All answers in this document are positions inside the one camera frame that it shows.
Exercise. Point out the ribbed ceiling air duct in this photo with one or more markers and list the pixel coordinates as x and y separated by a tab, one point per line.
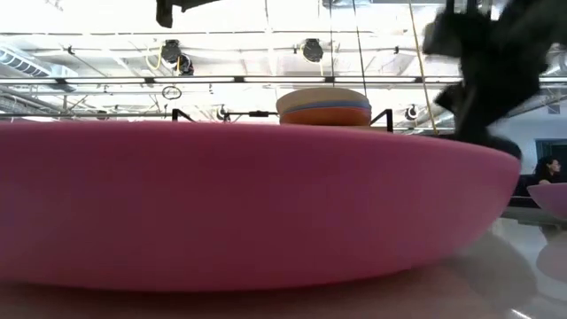
22	62

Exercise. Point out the wooden shelf with black frame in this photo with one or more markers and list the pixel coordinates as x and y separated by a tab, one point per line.
390	119

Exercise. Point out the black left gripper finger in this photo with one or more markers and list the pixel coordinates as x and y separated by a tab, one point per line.
165	11

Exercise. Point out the pink plate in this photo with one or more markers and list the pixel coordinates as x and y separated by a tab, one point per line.
221	199
553	199

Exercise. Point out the person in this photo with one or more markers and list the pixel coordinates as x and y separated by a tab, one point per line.
548	170

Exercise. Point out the long ceiling light strip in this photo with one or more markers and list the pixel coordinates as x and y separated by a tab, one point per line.
283	80

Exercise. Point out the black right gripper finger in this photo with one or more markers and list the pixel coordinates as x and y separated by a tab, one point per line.
480	119
454	99

